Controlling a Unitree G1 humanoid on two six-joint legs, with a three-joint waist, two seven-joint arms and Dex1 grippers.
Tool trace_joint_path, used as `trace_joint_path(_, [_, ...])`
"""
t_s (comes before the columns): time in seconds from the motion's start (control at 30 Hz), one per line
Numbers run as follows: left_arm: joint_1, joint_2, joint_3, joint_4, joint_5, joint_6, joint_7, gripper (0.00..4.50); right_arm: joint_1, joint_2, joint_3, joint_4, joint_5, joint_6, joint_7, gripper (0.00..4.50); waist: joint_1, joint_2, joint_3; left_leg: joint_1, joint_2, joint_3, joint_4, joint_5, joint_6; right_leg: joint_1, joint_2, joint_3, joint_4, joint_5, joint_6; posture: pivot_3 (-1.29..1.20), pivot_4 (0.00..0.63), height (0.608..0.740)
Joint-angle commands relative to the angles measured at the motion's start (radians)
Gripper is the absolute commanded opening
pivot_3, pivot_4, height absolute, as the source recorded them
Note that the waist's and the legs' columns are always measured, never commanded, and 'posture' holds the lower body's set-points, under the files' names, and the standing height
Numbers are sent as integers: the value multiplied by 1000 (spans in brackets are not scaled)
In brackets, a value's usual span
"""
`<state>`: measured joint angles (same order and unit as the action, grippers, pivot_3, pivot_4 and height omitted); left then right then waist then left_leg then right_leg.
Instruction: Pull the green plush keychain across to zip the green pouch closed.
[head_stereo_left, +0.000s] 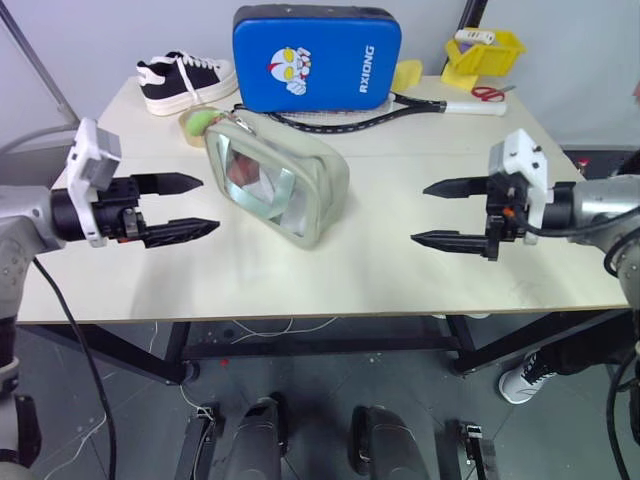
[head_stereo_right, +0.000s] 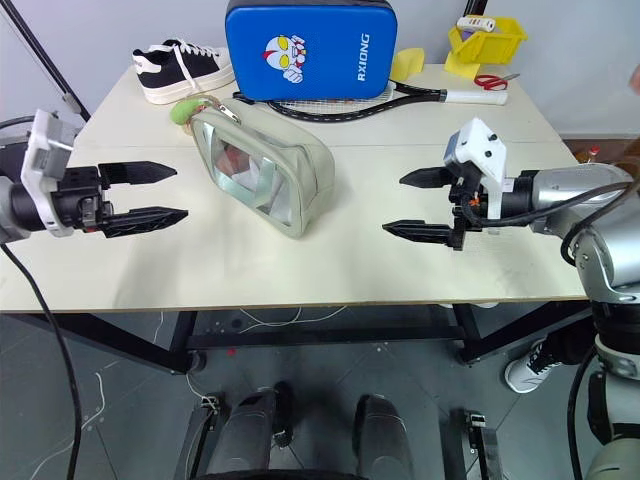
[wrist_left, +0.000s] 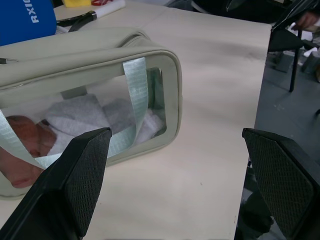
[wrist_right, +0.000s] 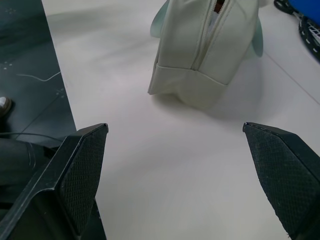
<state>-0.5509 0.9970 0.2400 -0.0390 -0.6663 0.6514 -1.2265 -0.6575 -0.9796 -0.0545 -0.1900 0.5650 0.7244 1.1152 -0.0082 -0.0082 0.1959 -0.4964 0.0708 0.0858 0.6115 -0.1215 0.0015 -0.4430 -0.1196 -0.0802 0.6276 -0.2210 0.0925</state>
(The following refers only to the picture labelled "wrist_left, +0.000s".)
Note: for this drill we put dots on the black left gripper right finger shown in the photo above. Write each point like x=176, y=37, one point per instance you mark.
x=282, y=180

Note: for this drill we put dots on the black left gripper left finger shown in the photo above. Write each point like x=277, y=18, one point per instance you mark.
x=62, y=190

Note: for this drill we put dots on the beige transparent toiletry bag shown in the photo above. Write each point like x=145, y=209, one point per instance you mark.
x=75, y=56

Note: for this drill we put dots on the bystander bare hand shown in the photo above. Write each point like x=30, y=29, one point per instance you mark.
x=306, y=21

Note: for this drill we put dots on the orange red cloth item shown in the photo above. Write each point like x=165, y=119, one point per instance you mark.
x=22, y=130

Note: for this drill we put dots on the white folded towel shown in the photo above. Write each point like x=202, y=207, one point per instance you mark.
x=75, y=112

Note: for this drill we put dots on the grey block on floor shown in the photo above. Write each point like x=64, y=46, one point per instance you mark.
x=283, y=63

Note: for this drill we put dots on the black chair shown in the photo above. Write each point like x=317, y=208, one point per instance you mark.
x=285, y=42

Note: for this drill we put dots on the blue container with white lettering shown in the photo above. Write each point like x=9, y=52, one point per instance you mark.
x=15, y=23

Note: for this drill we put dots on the yellow sponge block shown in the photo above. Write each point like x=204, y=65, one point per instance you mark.
x=76, y=3

